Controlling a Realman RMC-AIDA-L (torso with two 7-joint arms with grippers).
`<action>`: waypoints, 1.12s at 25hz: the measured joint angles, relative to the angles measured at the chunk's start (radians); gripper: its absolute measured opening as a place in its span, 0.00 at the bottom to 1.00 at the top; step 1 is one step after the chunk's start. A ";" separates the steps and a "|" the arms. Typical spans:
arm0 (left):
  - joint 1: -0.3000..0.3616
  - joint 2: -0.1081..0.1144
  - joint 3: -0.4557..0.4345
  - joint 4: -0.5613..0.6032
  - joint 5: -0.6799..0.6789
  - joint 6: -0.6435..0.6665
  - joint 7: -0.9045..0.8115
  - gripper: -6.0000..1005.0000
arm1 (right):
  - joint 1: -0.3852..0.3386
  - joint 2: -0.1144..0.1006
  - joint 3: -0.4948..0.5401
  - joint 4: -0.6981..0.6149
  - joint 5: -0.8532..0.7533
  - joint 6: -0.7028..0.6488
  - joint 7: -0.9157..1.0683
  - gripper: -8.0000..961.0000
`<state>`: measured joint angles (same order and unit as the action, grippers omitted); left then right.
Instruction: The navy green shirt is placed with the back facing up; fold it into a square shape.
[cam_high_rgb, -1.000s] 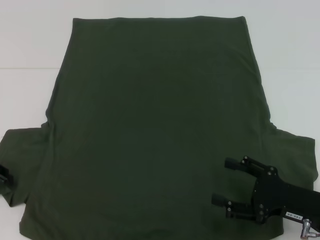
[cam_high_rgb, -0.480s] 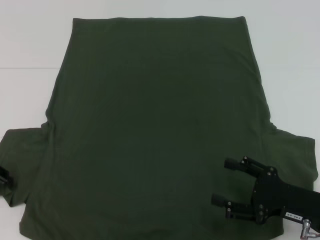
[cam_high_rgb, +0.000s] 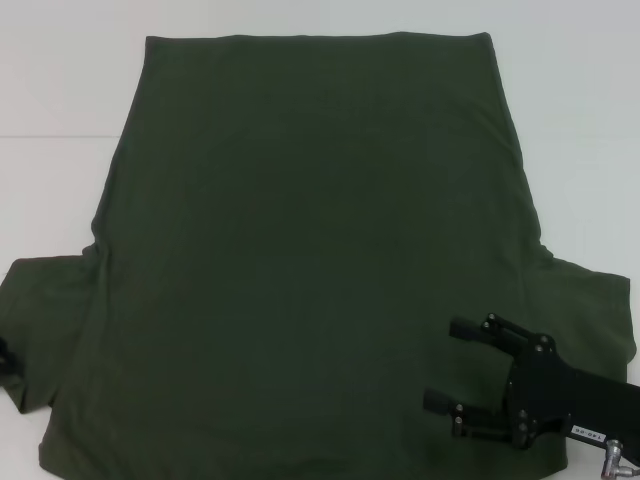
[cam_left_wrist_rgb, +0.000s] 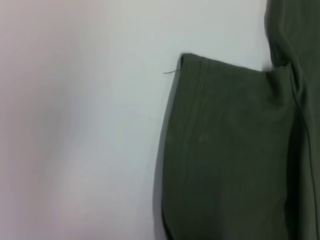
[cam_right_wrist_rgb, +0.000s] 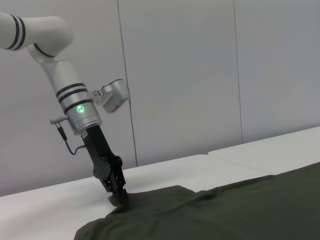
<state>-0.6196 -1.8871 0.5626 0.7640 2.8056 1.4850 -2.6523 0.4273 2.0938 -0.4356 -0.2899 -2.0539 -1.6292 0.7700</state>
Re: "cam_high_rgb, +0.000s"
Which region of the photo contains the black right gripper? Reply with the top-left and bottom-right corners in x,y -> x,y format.
422,313 -> 640,452

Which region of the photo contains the dark green t-shirt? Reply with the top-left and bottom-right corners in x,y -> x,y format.
0,31 -> 640,480

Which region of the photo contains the silver elbow cable connector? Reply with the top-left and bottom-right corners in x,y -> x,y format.
602,437 -> 640,476

